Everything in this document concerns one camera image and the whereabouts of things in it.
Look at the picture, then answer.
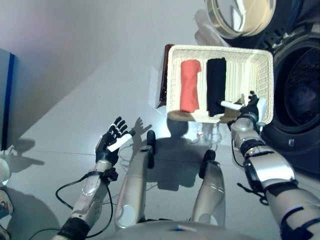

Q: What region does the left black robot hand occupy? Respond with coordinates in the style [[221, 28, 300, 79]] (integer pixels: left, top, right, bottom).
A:
[[94, 116, 137, 167]]

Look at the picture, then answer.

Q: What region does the dark brown wooden stool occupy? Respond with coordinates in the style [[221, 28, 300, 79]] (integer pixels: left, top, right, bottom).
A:
[[156, 43, 176, 110]]

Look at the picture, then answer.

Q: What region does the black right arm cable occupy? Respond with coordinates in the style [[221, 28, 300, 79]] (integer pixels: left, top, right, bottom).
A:
[[231, 139, 270, 206]]

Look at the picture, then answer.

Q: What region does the grey board with dark edge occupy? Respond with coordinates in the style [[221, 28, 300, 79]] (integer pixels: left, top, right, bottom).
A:
[[0, 48, 20, 152]]

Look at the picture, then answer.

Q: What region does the silver robot leg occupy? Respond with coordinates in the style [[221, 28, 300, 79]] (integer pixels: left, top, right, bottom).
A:
[[114, 129, 156, 230], [191, 149, 226, 227]]

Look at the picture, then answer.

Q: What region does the black cloth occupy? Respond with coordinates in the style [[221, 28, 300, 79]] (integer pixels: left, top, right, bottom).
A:
[[206, 56, 228, 118]]

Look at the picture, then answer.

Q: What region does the white rounded device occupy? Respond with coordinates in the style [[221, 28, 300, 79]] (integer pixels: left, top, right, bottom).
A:
[[0, 157, 11, 186]]

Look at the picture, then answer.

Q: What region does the white wicker basket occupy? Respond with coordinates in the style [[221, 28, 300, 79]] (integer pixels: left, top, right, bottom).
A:
[[166, 44, 275, 125]]

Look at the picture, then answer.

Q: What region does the red cloth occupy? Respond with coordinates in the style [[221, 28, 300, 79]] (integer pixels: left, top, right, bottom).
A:
[[179, 59, 202, 113]]

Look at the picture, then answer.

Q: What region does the silver robot torso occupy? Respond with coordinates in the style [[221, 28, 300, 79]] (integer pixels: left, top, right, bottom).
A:
[[109, 219, 253, 240]]

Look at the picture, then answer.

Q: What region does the right silver robot leg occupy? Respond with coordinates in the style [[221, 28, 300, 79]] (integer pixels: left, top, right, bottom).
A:
[[191, 149, 226, 227]]

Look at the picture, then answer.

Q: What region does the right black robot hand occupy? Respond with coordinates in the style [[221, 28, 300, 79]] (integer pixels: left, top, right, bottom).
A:
[[216, 90, 267, 121]]

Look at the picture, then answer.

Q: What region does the left silver robot leg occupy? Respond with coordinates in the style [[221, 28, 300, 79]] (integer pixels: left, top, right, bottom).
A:
[[114, 129, 156, 230]]

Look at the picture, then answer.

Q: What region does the round glass washer door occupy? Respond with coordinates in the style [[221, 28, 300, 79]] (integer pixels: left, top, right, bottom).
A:
[[203, 0, 308, 48]]

